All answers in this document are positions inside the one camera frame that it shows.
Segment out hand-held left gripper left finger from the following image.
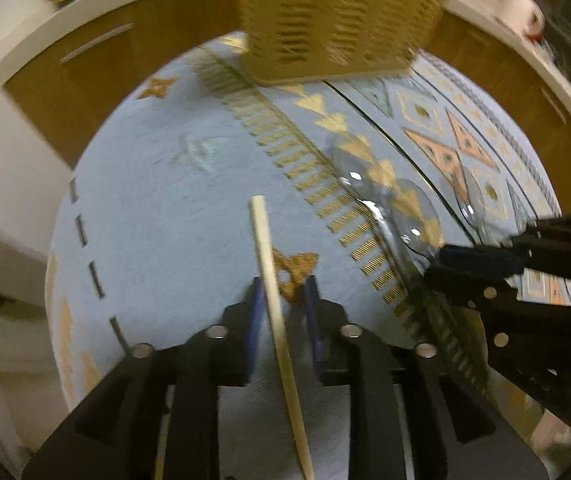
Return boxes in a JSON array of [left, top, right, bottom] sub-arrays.
[[20, 277, 268, 480]]

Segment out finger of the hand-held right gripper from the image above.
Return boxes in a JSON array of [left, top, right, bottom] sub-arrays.
[[423, 243, 527, 312], [503, 212, 571, 282]]

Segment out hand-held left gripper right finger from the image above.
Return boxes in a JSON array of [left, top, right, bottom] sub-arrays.
[[303, 274, 549, 480]]

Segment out clear plastic spoon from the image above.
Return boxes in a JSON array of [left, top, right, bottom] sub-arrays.
[[388, 179, 445, 263], [328, 140, 416, 286], [454, 166, 506, 248]]

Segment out wooden chopstick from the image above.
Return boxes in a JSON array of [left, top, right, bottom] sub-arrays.
[[249, 195, 316, 480]]

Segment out yellow slotted plastic utensil basket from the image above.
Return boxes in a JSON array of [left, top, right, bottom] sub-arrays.
[[240, 0, 453, 86]]

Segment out blue patterned tablecloth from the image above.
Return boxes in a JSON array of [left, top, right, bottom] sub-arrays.
[[45, 30, 566, 480]]

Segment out white electric kettle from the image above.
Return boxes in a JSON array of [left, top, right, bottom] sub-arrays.
[[500, 0, 546, 36]]

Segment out wooden base cabinets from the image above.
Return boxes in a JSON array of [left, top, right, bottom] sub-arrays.
[[2, 0, 571, 241]]

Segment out white tall cabinet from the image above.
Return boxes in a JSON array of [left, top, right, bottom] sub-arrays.
[[0, 0, 75, 371]]

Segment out white kitchen countertop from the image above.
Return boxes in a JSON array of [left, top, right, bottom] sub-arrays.
[[0, 0, 571, 137]]

